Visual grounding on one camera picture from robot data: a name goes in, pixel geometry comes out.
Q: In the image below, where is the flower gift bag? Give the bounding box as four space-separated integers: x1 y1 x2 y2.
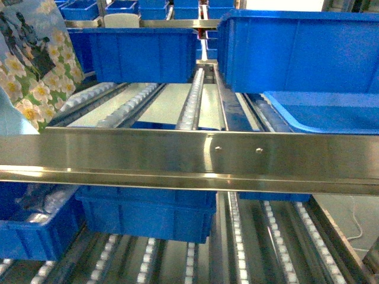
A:
1 1 83 135

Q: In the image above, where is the blue bin centre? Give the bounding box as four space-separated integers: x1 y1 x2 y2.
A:
69 28 197 83

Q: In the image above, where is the large blue bin right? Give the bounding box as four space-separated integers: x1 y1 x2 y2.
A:
217 9 378 93

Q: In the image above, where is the background shelf with bins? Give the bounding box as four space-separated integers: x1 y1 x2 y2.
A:
63 1 239 64

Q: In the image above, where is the lower left blue bin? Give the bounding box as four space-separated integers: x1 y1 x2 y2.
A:
1 182 85 261

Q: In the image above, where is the steel roller rack frame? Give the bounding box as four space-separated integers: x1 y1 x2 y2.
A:
1 63 378 283

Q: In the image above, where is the white cable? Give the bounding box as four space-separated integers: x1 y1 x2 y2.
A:
346 196 368 252

